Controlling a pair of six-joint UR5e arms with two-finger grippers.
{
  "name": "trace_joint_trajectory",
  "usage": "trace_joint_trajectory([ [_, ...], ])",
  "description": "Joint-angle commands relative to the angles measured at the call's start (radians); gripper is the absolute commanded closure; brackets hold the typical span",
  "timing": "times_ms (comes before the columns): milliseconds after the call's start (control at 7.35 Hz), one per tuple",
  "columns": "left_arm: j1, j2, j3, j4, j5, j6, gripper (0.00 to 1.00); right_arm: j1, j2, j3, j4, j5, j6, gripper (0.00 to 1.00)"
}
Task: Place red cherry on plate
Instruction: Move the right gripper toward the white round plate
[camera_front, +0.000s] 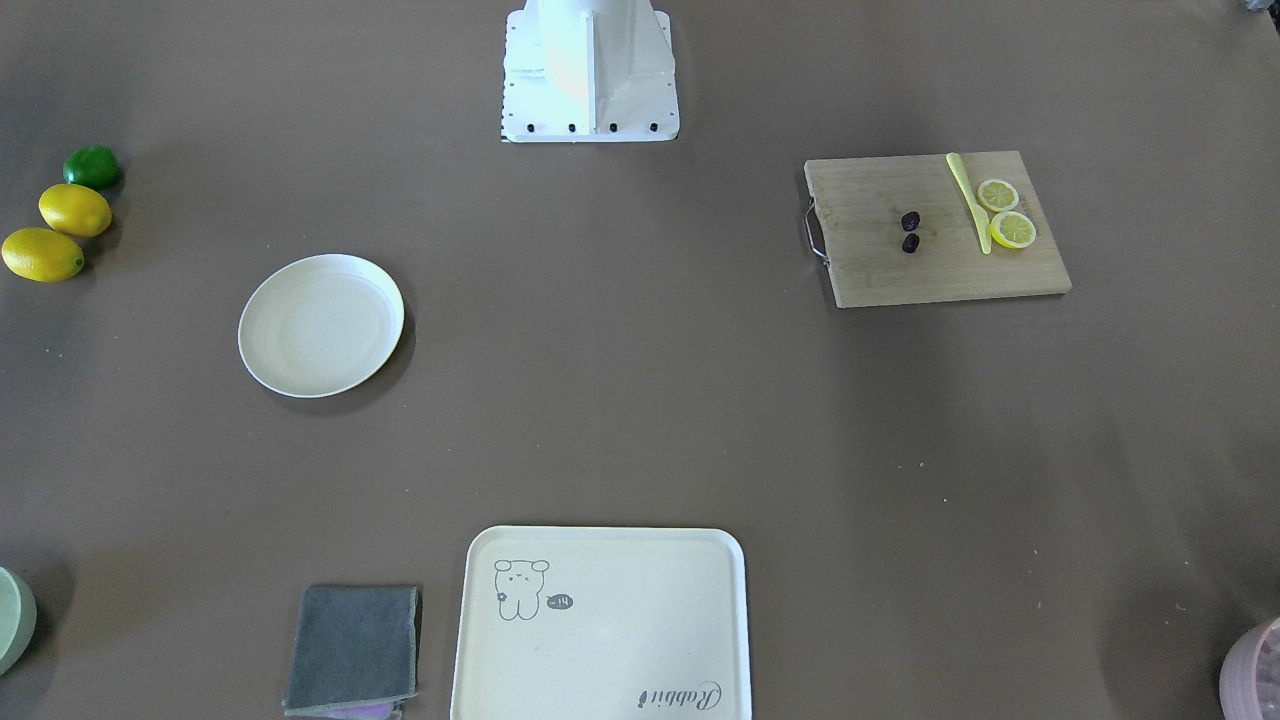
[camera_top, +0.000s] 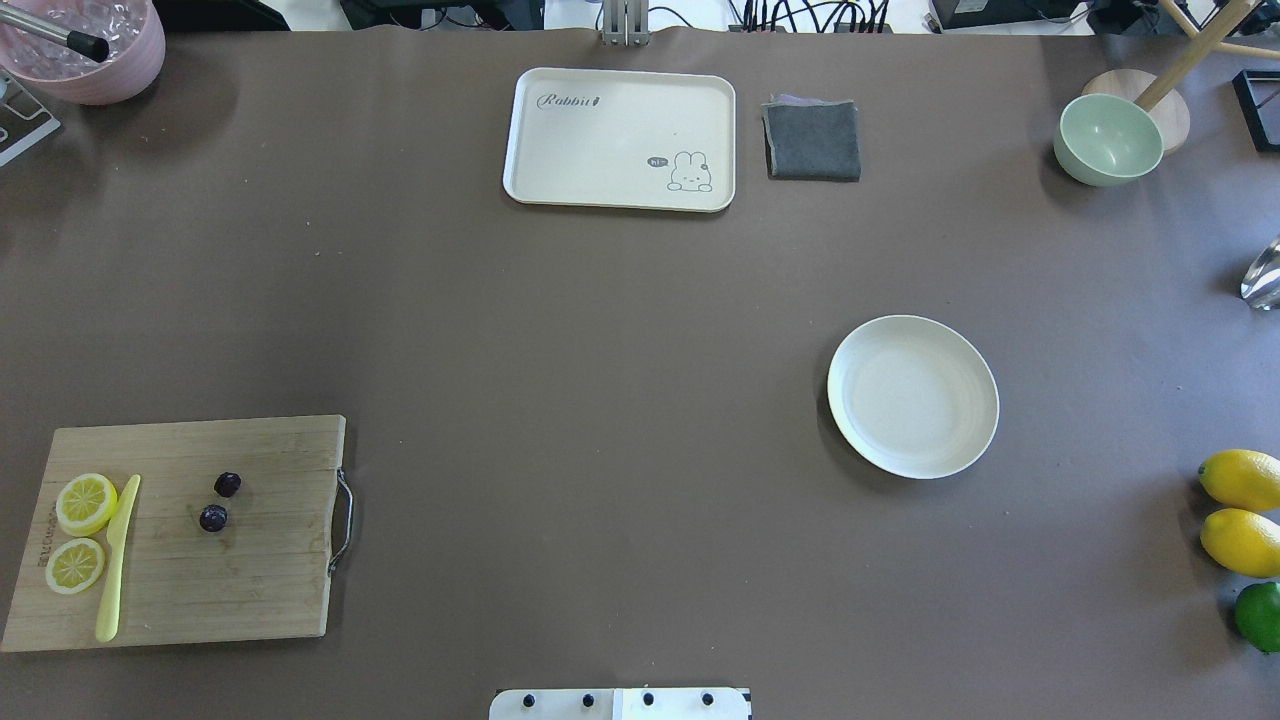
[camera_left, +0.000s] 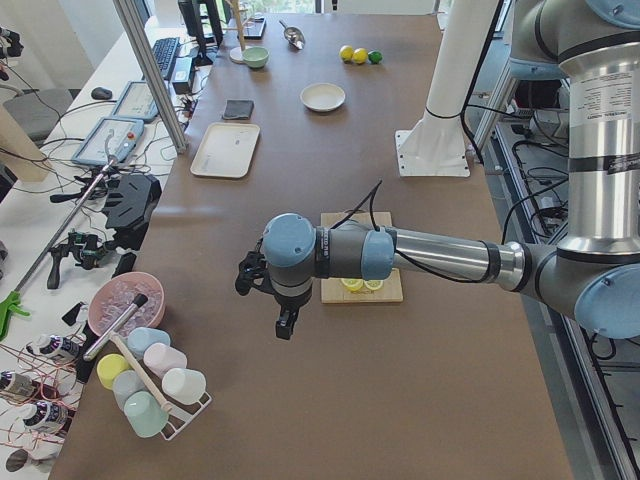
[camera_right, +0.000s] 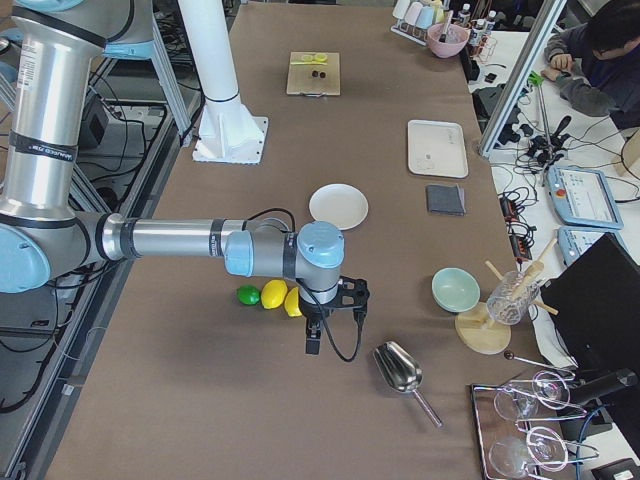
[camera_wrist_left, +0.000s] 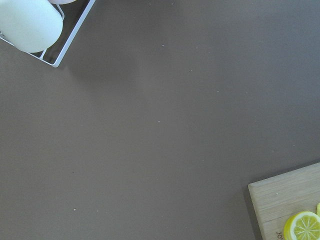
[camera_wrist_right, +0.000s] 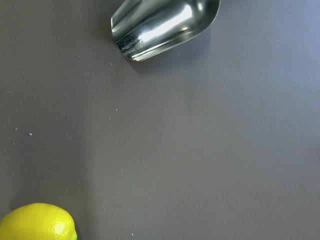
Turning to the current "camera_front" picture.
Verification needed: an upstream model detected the wooden cutting board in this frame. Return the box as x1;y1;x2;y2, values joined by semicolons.
803;150;1073;307

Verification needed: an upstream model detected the lower lemon slice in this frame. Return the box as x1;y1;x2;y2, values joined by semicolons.
988;210;1038;249

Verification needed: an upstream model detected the yellow plastic knife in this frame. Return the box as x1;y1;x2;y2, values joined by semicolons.
945;152;992;255

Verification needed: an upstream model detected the upper lemon slice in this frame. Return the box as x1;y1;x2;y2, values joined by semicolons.
975;178;1021;214

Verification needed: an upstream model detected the green lime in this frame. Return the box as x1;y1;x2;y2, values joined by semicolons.
61;145;122;190

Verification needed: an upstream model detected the lemon slice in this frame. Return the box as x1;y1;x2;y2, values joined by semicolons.
975;178;1021;214
988;210;1038;249

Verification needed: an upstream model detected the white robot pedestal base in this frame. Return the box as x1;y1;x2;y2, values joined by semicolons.
500;1;681;143

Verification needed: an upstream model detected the mint green bowl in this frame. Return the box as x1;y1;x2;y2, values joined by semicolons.
1;568;37;675

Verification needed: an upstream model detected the cream rabbit tray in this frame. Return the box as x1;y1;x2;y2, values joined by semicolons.
451;525;753;719

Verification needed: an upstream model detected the grey folded cloth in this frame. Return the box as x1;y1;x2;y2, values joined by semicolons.
282;585;419;719

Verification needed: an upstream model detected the cream round plate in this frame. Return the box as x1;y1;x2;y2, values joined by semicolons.
237;252;406;398

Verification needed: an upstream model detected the pink bowl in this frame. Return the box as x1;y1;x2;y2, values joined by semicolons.
1219;618;1279;719

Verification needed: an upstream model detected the yellow lemon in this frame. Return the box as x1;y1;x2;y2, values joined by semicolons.
38;183;113;240
3;227;84;283

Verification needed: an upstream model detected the yellow lemon middle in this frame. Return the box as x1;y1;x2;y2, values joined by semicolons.
38;183;113;240

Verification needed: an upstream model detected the yellow lemon outer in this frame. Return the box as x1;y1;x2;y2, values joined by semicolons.
3;227;84;283

